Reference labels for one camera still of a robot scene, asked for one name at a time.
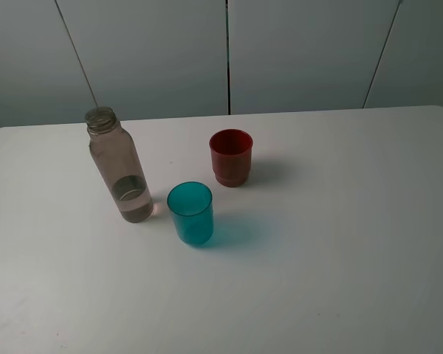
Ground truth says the teal translucent cup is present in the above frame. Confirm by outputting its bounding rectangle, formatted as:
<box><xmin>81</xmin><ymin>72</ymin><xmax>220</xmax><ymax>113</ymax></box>
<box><xmin>167</xmin><ymin>181</ymin><xmax>214</xmax><ymax>246</ymax></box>

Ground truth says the clear plastic water bottle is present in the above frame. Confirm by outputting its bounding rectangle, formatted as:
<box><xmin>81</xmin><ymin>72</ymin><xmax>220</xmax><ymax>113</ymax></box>
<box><xmin>85</xmin><ymin>106</ymin><xmax>154</xmax><ymax>223</ymax></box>

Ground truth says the red plastic cup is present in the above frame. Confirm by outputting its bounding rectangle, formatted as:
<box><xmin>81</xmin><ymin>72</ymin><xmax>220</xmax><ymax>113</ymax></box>
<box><xmin>209</xmin><ymin>129</ymin><xmax>253</xmax><ymax>187</ymax></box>

